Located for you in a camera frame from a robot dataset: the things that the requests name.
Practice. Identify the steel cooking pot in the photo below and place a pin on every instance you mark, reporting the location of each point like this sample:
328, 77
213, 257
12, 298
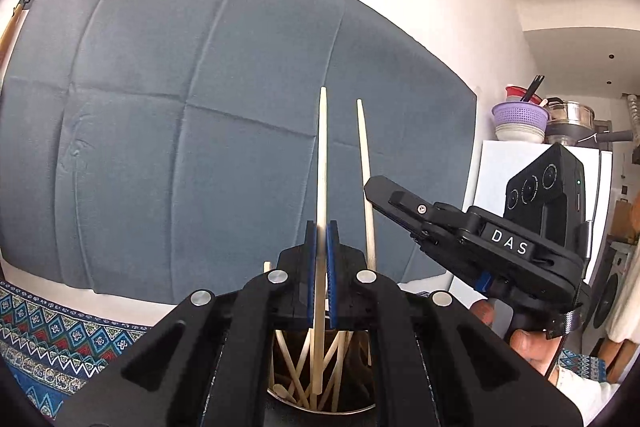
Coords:
569, 122

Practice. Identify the wooden hair brush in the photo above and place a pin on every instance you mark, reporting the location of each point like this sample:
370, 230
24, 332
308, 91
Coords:
10, 32

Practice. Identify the person's right hand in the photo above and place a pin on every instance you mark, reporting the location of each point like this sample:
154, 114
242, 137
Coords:
534, 347

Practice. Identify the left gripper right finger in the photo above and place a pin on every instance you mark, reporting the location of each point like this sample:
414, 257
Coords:
434, 362

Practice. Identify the blue patterned tablecloth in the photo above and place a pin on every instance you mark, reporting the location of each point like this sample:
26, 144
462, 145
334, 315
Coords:
52, 351

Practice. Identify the black cylindrical utensil holder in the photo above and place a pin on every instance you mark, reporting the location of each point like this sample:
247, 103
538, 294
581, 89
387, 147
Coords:
357, 406

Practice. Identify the grey fabric backdrop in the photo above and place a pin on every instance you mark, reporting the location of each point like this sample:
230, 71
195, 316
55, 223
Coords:
153, 147

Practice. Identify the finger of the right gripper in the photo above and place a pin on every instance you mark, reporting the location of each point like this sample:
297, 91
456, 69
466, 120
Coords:
400, 201

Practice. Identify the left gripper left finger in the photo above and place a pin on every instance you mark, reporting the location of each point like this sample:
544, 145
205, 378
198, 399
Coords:
206, 362

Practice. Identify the purple colander basket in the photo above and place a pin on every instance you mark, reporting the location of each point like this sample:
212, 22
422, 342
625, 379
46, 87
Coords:
517, 112

